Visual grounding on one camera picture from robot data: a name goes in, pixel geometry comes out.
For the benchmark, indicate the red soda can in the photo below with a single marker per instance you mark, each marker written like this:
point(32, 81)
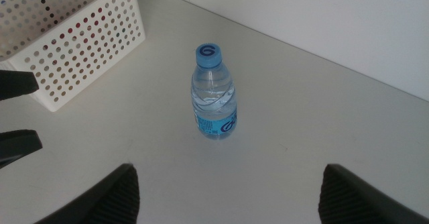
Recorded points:
point(78, 25)

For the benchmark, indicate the white perforated plastic basket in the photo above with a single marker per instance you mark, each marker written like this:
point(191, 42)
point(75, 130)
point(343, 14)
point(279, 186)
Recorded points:
point(110, 49)

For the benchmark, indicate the clear water bottle blue cap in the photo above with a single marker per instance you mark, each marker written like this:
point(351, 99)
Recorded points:
point(214, 93)

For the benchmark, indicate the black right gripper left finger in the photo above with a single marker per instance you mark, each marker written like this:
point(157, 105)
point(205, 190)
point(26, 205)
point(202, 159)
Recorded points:
point(114, 200)

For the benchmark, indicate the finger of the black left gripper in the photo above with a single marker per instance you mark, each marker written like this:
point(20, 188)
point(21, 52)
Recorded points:
point(16, 83)
point(18, 145)

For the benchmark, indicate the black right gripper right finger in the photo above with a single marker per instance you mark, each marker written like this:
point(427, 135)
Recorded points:
point(345, 200)

